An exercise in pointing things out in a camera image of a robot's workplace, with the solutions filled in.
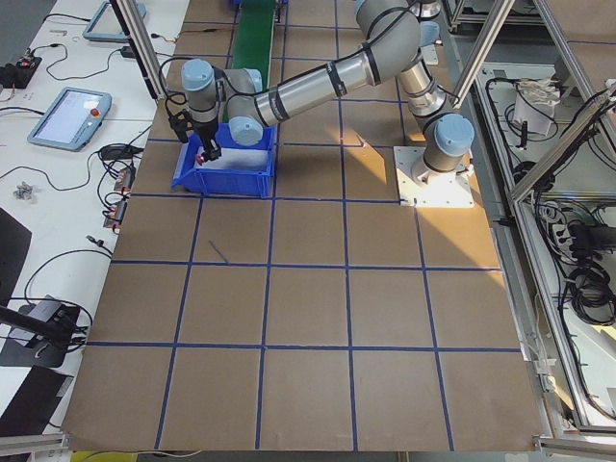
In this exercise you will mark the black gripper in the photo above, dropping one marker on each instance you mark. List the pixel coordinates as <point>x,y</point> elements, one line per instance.
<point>207,133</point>

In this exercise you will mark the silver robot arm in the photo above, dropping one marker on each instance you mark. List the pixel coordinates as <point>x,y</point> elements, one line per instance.
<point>392,49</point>

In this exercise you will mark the white foam pad left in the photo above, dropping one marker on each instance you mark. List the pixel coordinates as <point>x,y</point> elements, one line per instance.
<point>239,159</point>

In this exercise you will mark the blue left bin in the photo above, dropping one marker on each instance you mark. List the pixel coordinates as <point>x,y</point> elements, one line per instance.
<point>209,181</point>

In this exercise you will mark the green conveyor belt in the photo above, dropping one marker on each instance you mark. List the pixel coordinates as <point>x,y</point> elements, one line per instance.
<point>254,35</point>

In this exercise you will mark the black power adapter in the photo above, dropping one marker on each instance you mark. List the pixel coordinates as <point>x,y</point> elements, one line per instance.
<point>127,52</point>

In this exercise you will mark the teach pendant near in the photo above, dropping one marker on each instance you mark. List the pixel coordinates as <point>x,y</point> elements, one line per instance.
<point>72,119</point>

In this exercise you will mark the teach pendant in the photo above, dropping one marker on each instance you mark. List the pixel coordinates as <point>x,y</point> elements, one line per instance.
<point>72,119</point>
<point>104,26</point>

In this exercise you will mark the teach pendant far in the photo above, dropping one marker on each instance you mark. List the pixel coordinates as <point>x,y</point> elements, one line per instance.
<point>104,26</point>

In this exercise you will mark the aluminium frame post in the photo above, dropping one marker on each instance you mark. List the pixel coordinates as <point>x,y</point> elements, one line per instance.
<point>129,18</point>

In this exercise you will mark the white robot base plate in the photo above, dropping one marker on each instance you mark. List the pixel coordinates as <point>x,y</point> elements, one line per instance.
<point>420,187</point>

